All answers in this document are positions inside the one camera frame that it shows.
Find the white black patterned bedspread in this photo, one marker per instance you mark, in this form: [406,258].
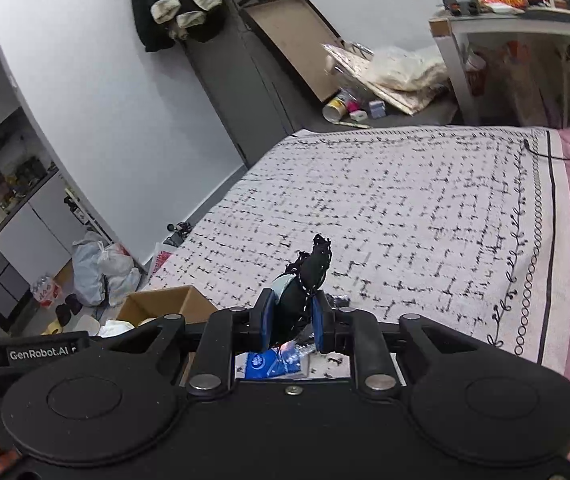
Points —
[415,200]

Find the grey plastic bag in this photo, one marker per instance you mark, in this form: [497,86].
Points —
[87,270]

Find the hanging dark clothes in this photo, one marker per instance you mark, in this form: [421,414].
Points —
[150,10]

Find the water bottle pack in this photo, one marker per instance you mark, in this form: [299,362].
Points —
[46,290]

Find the blue tissue pack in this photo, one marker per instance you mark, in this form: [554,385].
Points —
[260,365]

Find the white soft ball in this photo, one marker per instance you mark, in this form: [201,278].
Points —
[115,329]

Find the grey door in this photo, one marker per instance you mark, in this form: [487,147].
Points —
[245,100]

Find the black foil packet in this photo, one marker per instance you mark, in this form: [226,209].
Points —
[297,347]

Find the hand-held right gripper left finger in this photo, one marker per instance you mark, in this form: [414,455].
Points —
[266,322]

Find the black slippers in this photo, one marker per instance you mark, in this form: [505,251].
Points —
[70,310]

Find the paper cup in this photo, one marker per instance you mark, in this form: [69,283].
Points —
[335,109]

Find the white desk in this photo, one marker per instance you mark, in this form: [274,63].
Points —
[457,27]

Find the cream tote bag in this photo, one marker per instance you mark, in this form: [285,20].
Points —
[405,72]

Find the cardboard box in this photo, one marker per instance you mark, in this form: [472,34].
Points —
[165,302]

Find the red white plastic bag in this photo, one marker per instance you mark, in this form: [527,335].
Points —
[162,260]

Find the small lavender box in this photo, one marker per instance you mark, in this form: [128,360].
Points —
[376,109]

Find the black lace trimmed cloth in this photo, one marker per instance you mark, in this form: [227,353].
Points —
[310,270]

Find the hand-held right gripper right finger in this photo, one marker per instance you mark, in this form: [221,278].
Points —
[321,327]

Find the black framed board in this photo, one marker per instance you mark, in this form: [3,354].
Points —
[290,35]

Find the grey storage cabinet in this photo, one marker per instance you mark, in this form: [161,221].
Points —
[25,230]

